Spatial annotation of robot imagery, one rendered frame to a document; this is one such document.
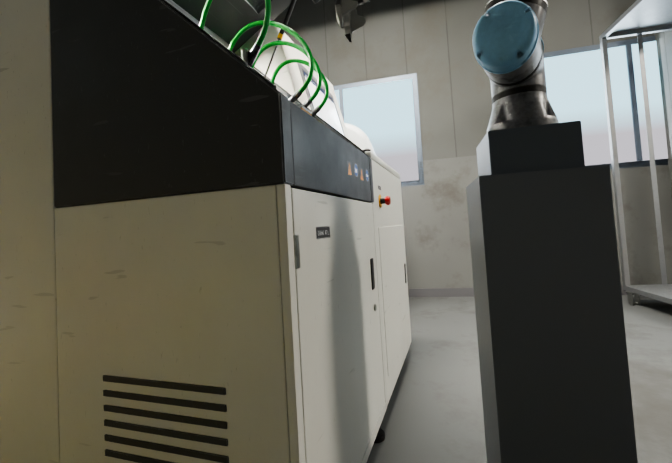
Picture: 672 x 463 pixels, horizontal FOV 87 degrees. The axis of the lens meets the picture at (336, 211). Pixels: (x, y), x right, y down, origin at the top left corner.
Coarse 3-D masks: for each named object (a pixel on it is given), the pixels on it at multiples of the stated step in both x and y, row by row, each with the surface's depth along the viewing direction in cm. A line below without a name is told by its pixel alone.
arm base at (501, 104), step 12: (504, 96) 81; (516, 96) 79; (528, 96) 78; (540, 96) 79; (492, 108) 86; (504, 108) 81; (516, 108) 79; (528, 108) 77; (540, 108) 77; (552, 108) 80; (492, 120) 83; (504, 120) 81; (516, 120) 78; (528, 120) 77; (540, 120) 76; (552, 120) 77
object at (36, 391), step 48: (0, 0) 88; (48, 0) 82; (0, 48) 87; (48, 48) 82; (0, 96) 87; (48, 96) 81; (0, 144) 86; (48, 144) 81; (0, 192) 86; (48, 192) 80; (0, 240) 85; (48, 240) 80; (0, 288) 85; (48, 288) 80; (0, 336) 85; (48, 336) 79; (0, 384) 84; (48, 384) 79; (0, 432) 84; (48, 432) 78
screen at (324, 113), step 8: (304, 72) 158; (304, 80) 154; (312, 80) 167; (312, 88) 162; (320, 96) 171; (328, 96) 187; (312, 104) 154; (328, 104) 181; (320, 112) 162; (328, 112) 176; (336, 112) 193; (328, 120) 171; (336, 120) 187; (336, 128) 181
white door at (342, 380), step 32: (320, 224) 76; (352, 224) 99; (320, 256) 74; (352, 256) 97; (320, 288) 73; (352, 288) 94; (320, 320) 72; (352, 320) 92; (320, 352) 71; (352, 352) 90; (320, 384) 70; (352, 384) 89; (320, 416) 68; (352, 416) 87; (320, 448) 67; (352, 448) 85
